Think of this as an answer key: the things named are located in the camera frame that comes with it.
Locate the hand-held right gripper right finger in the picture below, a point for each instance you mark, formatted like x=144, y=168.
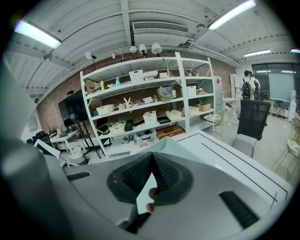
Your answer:
x=175, y=182

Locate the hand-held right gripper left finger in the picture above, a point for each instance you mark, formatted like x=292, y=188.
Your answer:
x=124, y=182

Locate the person's right hand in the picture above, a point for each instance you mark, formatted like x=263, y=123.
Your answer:
x=152, y=194

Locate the small white storage bin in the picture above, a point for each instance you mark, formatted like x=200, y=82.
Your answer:
x=128, y=143

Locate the red flat box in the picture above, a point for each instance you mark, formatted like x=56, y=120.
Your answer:
x=168, y=132

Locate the clear plastic storage box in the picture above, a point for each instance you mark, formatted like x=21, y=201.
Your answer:
x=145, y=136

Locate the grey woven laundry basket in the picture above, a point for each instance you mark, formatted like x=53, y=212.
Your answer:
x=78, y=157

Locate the black white patterned block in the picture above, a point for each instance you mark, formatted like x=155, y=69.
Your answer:
x=106, y=132

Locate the cream storage bin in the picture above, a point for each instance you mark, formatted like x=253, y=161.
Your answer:
x=117, y=129
x=105, y=109
x=193, y=110
x=174, y=115

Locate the black bag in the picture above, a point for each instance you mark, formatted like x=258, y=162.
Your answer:
x=129, y=125

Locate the black television stand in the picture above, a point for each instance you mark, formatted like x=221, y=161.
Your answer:
x=84, y=136

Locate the black flat tray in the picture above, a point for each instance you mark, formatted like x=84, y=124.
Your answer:
x=164, y=120

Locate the white perforated basket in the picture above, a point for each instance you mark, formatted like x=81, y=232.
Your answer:
x=136, y=76
x=150, y=119

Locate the small beige container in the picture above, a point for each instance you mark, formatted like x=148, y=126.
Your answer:
x=122, y=107

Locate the wooden hand model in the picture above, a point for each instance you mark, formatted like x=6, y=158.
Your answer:
x=127, y=103

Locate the cardboard box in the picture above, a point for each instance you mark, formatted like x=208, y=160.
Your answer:
x=205, y=107

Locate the red white book stack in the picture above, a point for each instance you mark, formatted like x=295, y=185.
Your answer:
x=148, y=100

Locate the black television screen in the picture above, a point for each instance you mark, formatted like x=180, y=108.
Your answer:
x=72, y=107

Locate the black swivel chair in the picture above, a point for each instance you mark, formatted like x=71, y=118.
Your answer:
x=43, y=139

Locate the white storage box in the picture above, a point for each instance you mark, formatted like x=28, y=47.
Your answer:
x=191, y=91

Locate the colourful cloth stack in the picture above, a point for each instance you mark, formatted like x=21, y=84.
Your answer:
x=200, y=92

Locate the grey cabinet red sticker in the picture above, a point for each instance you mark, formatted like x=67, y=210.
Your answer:
x=218, y=98

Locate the white desk red drawer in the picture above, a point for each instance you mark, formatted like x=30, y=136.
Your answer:
x=229, y=100

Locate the white dish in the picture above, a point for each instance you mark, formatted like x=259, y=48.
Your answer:
x=111, y=85

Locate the yellow bottle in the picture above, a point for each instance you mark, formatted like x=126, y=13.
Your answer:
x=102, y=86

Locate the teal spray bottle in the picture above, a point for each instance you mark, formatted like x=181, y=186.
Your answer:
x=117, y=82

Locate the black mesh office chair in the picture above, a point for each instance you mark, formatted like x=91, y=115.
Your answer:
x=253, y=117

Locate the black lamp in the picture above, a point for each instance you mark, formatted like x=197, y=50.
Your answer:
x=70, y=92

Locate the beige flat box stack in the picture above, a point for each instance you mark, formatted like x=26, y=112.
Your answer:
x=150, y=75

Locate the white metal shelving unit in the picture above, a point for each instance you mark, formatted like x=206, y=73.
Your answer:
x=180, y=70

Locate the tall white cupboard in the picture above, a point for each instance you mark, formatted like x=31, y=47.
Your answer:
x=233, y=85

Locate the small white clip lamp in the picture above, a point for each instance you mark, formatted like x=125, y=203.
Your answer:
x=114, y=55

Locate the white spotlight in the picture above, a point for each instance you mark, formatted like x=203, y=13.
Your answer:
x=88, y=55

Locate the white globe lamp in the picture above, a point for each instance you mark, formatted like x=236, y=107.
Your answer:
x=133, y=49

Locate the white shade lamp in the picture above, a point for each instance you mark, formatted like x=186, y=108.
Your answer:
x=143, y=48
x=156, y=48

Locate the white water dispenser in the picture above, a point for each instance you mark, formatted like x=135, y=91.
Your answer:
x=292, y=105

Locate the round ceiling fixture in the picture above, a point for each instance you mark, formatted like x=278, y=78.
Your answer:
x=47, y=57

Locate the ceiling tube light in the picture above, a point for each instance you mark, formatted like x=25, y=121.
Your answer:
x=257, y=53
x=37, y=34
x=295, y=50
x=232, y=14

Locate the ceiling air conditioner unit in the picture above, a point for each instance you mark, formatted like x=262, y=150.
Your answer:
x=161, y=27

